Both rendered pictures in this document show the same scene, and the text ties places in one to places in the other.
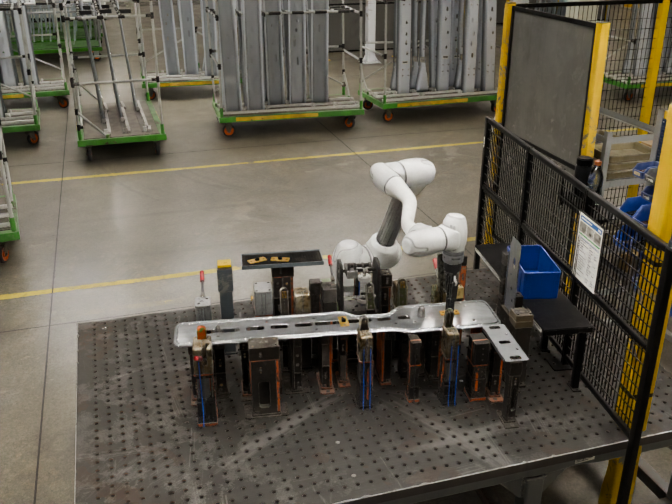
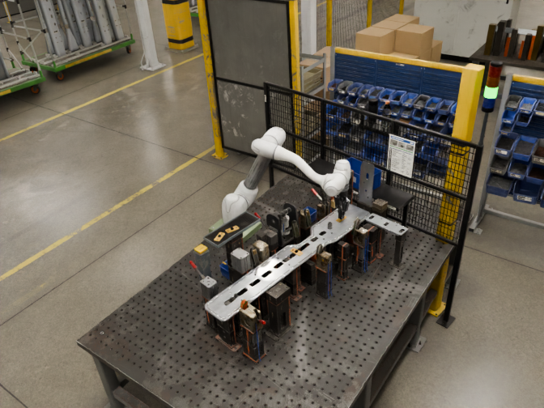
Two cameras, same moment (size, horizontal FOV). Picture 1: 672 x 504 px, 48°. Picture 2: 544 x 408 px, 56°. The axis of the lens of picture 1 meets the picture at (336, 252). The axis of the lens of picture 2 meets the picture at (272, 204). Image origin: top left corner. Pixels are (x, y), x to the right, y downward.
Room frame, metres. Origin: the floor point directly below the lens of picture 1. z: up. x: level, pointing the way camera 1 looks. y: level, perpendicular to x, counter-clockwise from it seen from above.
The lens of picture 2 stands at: (0.83, 1.56, 3.08)
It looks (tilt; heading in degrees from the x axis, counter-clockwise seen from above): 34 degrees down; 324
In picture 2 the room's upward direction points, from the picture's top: 3 degrees counter-clockwise
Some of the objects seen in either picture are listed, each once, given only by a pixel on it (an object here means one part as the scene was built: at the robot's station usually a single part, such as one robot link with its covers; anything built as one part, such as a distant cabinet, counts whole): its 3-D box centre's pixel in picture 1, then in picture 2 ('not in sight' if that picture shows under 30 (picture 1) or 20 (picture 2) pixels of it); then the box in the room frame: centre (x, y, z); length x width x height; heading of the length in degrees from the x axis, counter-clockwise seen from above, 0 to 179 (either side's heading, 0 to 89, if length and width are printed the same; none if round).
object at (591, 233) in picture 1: (589, 252); (401, 155); (2.87, -1.05, 1.30); 0.23 x 0.02 x 0.31; 9
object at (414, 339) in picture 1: (414, 369); (343, 261); (2.69, -0.33, 0.84); 0.11 x 0.08 x 0.29; 9
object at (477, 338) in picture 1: (476, 367); (368, 243); (2.71, -0.59, 0.84); 0.11 x 0.10 x 0.28; 9
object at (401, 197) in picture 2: (527, 283); (354, 182); (3.15, -0.89, 1.02); 0.90 x 0.22 x 0.03; 9
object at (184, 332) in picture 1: (339, 323); (295, 254); (2.81, -0.01, 1.00); 1.38 x 0.22 x 0.02; 99
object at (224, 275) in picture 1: (227, 309); (205, 278); (3.08, 0.50, 0.92); 0.08 x 0.08 x 0.44; 9
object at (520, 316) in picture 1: (517, 348); (378, 223); (2.80, -0.78, 0.88); 0.08 x 0.08 x 0.36; 9
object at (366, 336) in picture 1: (364, 368); (323, 274); (2.65, -0.12, 0.87); 0.12 x 0.09 x 0.35; 9
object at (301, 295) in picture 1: (302, 329); (262, 267); (2.95, 0.15, 0.89); 0.13 x 0.11 x 0.38; 9
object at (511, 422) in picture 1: (511, 390); (399, 248); (2.53, -0.70, 0.84); 0.11 x 0.06 x 0.29; 9
